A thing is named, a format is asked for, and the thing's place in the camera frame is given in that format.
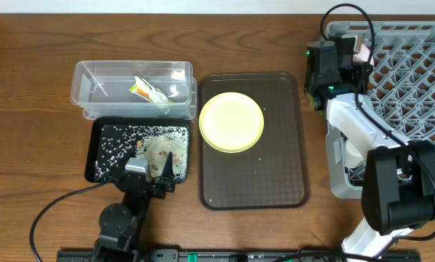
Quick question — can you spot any white bowl with rice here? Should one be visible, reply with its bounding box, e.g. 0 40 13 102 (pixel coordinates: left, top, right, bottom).
353 43 375 66

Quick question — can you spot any yellow round plate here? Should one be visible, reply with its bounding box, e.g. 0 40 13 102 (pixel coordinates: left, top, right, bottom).
199 92 265 154

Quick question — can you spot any white cup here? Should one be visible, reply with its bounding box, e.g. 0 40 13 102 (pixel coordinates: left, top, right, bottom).
345 140 364 169

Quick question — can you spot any green yellow snack wrapper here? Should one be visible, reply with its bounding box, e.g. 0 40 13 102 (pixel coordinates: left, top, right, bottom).
129 76 173 107

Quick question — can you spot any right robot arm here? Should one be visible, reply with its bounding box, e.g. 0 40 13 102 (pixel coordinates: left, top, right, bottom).
305 37 435 261

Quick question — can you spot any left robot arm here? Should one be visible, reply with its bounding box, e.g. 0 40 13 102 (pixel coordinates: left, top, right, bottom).
91 151 175 262

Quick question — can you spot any grey dishwasher rack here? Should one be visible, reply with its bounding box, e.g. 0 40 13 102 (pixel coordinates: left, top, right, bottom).
322 20 435 200

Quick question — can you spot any black waste tray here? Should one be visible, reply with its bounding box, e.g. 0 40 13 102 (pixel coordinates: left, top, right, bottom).
84 116 190 184

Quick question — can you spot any clear plastic bin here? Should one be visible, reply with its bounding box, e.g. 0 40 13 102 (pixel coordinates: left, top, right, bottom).
71 60 197 120

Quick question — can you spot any brown plastic serving tray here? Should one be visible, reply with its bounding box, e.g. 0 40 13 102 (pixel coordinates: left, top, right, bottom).
198 71 311 210

